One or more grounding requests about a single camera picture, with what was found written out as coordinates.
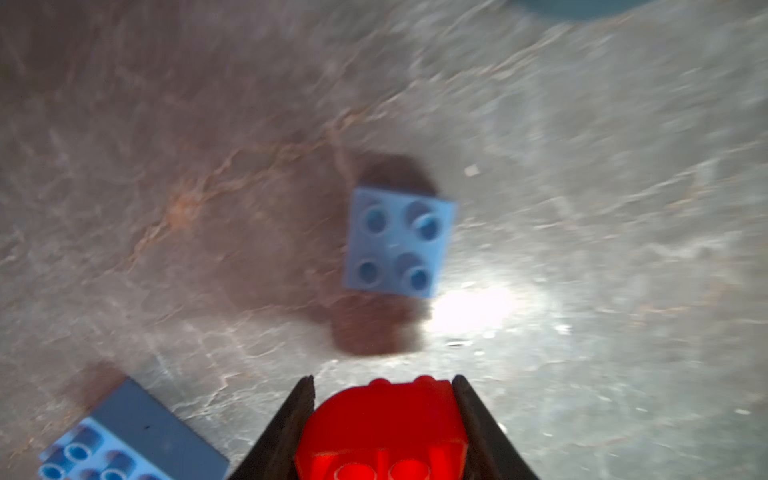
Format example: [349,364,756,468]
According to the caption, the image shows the small red lego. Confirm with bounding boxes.
[294,376,469,480]

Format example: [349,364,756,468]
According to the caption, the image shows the blue long lego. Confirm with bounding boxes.
[37,378,229,480]

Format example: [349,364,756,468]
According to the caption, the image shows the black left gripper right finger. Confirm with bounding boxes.
[452,375,539,480]

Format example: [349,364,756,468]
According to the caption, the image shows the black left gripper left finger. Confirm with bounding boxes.
[228,375,316,480]

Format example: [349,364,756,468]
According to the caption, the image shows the small blue lego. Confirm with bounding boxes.
[343,186,456,298]

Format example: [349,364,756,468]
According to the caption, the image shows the teal plastic bin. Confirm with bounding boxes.
[520,0,651,21]

